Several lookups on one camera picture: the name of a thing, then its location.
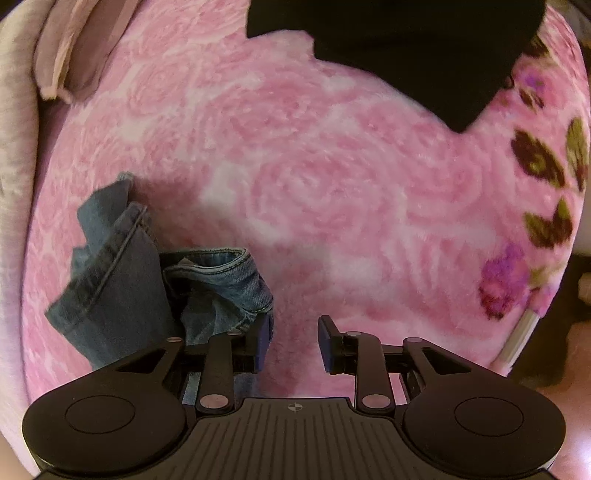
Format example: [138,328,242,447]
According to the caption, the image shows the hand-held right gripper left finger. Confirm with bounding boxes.
[115,314,273,414]

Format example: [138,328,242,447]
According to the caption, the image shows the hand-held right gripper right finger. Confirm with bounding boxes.
[318,315,472,411]

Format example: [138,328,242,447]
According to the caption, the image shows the blue denim jeans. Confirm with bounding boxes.
[45,172,275,400]

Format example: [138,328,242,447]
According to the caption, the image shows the pink floral blanket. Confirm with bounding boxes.
[21,0,591,403]

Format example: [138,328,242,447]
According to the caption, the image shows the white metal rod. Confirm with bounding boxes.
[493,308,540,376]

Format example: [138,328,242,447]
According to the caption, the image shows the grey ribbed quilt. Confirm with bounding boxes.
[0,0,63,467]

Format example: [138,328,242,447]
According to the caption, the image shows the black knit garment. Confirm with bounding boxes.
[246,0,546,134]

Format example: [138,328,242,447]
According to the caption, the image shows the lilac folded pillowcase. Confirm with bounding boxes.
[62,0,127,103]

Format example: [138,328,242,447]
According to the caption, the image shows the mauve pillow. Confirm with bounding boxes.
[33,0,90,101]

